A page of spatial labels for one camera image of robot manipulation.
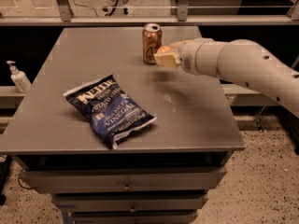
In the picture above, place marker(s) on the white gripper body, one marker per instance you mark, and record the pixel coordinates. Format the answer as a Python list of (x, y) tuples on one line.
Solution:
[(189, 56)]

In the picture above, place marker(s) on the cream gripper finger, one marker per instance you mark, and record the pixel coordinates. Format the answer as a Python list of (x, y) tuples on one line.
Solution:
[(178, 45), (167, 59)]

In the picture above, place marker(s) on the orange fruit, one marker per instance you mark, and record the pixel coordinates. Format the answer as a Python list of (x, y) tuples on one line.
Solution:
[(163, 49)]

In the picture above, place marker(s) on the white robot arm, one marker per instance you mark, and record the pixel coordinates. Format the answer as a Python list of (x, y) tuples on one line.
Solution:
[(242, 62)]

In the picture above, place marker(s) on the orange soda can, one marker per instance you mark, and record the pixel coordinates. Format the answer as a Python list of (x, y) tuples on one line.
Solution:
[(152, 41)]

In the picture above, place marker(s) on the blue potato chip bag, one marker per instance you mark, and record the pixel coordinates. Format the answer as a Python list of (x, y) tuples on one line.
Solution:
[(112, 113)]

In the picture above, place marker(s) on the white pump bottle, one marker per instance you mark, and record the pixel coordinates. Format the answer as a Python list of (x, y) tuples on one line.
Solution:
[(19, 78)]

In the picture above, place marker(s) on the metal railing frame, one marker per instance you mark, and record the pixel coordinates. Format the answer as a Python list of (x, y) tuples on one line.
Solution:
[(217, 13)]

